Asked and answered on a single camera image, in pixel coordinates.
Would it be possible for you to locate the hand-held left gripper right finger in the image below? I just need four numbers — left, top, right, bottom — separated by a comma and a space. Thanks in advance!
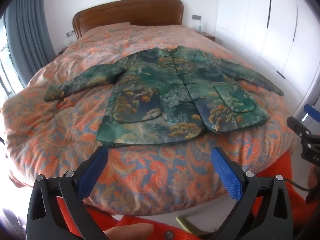
211, 147, 293, 240

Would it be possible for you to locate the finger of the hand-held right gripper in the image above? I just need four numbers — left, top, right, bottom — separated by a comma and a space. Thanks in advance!
287, 116, 310, 140
303, 104, 318, 122

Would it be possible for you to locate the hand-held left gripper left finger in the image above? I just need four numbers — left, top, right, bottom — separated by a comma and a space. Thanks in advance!
26, 146, 110, 240

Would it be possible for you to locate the green patterned padded jacket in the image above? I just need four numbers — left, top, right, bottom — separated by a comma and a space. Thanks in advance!
44, 45, 284, 147

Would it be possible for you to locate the person's left hand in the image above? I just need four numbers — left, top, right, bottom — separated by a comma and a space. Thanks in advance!
104, 224, 155, 240

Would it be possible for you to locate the white mattress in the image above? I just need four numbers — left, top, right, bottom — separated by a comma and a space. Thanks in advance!
110, 200, 253, 224

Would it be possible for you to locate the orange paisley bedspread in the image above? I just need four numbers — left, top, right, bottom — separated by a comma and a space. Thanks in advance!
0, 22, 298, 217

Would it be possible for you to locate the yellow-green slipper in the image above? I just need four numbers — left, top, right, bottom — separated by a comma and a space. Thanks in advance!
176, 215, 200, 235

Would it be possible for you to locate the orange knitted sweater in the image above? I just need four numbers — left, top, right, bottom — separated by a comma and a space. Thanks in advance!
56, 197, 203, 240

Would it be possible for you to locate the white wardrobe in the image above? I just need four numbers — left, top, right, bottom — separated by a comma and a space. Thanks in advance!
215, 0, 320, 100

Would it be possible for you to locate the wooden nightstand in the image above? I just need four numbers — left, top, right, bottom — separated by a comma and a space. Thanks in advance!
200, 31, 216, 42

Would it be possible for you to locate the window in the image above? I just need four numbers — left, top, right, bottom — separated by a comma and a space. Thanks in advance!
0, 12, 15, 98

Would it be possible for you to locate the grey-blue curtain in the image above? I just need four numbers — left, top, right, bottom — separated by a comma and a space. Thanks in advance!
5, 0, 57, 80

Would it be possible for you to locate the wooden headboard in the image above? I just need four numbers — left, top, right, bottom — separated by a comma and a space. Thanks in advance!
72, 0, 185, 40

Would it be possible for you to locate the black cord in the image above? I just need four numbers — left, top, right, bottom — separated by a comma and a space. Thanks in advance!
286, 177, 310, 190

